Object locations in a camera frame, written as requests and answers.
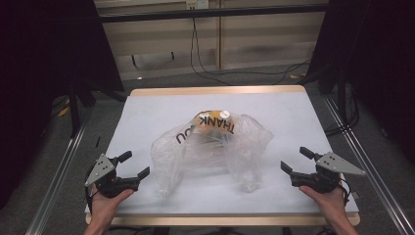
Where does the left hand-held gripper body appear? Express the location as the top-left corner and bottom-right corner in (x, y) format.
(84, 154), (141, 199)

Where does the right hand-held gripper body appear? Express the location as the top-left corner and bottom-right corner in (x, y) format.
(290, 152), (366, 194)

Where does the clear plastic bag black lettering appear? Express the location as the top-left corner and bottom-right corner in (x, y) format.
(150, 110), (276, 197)

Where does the person's left hand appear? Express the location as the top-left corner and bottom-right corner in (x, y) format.
(87, 186), (135, 228)

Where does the person's right hand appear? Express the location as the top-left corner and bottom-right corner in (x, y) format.
(298, 184), (347, 226)

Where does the white table mat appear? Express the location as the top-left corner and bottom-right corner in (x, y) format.
(85, 91), (360, 215)

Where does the black metal stand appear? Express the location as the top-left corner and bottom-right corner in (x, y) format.
(67, 76), (97, 139)

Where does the wooden table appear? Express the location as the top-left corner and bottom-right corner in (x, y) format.
(85, 84), (361, 227)

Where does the black curtain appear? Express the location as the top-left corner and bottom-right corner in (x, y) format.
(0, 0), (125, 210)
(306, 0), (415, 165)

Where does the black horizontal bar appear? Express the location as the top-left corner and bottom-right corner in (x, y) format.
(97, 3), (330, 24)

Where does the left hand-held gripper cable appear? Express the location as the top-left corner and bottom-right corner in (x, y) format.
(84, 167), (100, 214)

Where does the hand-held gripper cable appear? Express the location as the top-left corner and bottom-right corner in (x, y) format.
(84, 167), (100, 214)
(337, 177), (352, 208)

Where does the right hand-held gripper cable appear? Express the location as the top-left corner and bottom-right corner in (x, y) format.
(337, 177), (352, 208)

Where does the metal floor rail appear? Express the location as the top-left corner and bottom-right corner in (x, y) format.
(322, 94), (415, 235)
(24, 123), (90, 235)

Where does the black cable bundle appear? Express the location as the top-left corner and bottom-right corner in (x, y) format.
(324, 82), (360, 137)

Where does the black floor cable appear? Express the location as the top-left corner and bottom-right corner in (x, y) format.
(195, 58), (312, 86)

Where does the black hanging wall cable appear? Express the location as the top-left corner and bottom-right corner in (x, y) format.
(189, 17), (231, 86)

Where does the white wall outlet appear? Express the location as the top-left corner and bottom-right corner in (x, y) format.
(185, 0), (209, 10)

